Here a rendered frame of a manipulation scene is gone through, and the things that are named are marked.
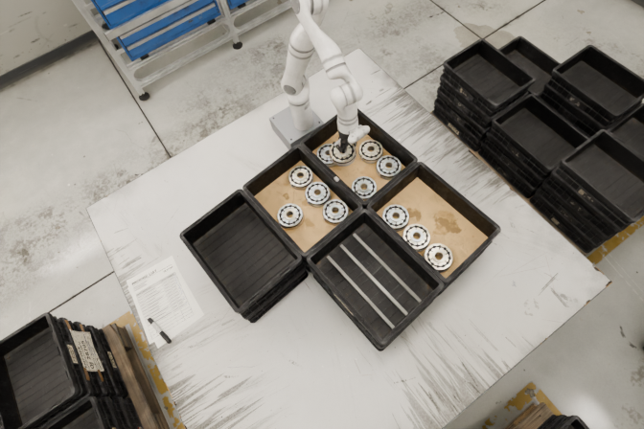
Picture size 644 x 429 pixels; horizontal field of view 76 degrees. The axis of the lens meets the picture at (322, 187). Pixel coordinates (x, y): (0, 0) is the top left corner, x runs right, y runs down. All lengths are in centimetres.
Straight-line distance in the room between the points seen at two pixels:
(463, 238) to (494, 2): 255
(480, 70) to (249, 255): 170
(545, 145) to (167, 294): 204
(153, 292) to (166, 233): 26
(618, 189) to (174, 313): 209
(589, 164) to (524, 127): 39
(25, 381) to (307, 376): 128
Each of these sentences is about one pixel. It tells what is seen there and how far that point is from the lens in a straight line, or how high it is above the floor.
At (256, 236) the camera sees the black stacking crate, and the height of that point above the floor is 83.
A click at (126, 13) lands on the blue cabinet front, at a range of 313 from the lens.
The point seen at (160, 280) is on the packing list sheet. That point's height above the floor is 70.
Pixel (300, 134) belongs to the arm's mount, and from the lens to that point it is 193.
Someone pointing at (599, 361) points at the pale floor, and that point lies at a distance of 265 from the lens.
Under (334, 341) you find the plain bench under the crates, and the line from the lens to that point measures 168.
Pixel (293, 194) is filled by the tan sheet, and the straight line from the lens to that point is 174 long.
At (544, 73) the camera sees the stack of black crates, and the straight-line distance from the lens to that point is 305.
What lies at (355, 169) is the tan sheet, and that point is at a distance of 177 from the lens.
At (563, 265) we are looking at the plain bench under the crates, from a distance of 191.
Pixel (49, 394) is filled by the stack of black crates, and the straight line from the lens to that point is 230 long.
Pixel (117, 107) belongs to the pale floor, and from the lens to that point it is 356.
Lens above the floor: 236
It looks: 62 degrees down
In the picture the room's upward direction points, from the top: 11 degrees counter-clockwise
